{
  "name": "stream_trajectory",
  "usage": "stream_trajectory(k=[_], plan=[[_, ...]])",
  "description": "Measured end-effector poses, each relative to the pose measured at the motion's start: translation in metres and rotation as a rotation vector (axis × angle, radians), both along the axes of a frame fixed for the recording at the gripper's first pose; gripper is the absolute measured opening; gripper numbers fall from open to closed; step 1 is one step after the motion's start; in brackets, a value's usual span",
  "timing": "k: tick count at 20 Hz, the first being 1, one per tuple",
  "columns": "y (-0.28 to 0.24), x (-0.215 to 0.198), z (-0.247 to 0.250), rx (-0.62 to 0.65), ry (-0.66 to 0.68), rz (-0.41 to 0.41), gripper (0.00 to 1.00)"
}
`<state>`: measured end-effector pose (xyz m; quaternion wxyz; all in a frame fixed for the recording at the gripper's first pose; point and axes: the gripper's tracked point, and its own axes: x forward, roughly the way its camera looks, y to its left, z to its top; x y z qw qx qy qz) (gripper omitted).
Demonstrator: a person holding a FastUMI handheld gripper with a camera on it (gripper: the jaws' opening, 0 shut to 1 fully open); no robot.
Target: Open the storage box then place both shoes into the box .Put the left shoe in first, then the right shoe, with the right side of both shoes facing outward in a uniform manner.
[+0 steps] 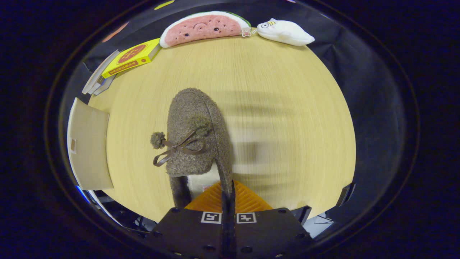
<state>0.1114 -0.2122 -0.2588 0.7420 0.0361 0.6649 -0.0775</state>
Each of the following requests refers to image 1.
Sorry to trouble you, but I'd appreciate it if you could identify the black table edge bracket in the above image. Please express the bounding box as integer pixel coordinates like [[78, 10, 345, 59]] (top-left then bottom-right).
[[290, 205, 312, 225], [336, 182, 356, 207]]

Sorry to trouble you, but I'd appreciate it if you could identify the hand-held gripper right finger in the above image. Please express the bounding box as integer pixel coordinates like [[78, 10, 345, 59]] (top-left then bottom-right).
[[230, 180, 313, 259]]

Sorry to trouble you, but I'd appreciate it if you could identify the watermelon slice plush toy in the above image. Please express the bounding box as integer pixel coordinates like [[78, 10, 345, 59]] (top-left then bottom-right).
[[159, 11, 252, 49]]

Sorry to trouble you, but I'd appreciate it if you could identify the grey book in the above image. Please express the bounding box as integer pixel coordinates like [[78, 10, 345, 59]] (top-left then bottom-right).
[[88, 74, 112, 95]]

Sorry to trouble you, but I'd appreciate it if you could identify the black backdrop cloth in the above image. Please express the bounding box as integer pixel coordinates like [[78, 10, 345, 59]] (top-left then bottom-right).
[[59, 0, 406, 231]]

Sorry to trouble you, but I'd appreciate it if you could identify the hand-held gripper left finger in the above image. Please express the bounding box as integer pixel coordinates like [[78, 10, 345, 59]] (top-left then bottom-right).
[[151, 181, 230, 259]]

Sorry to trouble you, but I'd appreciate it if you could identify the blue book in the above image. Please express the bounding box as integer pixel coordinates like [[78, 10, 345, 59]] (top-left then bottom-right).
[[94, 75, 116, 96]]

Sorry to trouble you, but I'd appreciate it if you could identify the yellow book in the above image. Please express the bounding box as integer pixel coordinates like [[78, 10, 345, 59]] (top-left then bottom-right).
[[101, 38, 162, 79]]

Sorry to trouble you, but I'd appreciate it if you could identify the brown fuzzy slipper shoe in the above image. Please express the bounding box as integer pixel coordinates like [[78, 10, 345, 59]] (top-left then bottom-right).
[[150, 88, 235, 209]]

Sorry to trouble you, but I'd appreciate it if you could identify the cream fabric storage box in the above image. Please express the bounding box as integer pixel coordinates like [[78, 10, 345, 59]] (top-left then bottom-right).
[[67, 97, 114, 191]]

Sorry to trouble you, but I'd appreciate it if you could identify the beige book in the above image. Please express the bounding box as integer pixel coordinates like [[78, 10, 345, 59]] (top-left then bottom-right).
[[82, 49, 120, 95]]

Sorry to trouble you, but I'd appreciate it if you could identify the white plush toy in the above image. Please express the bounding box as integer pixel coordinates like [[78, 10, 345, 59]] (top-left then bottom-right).
[[256, 18, 316, 46]]

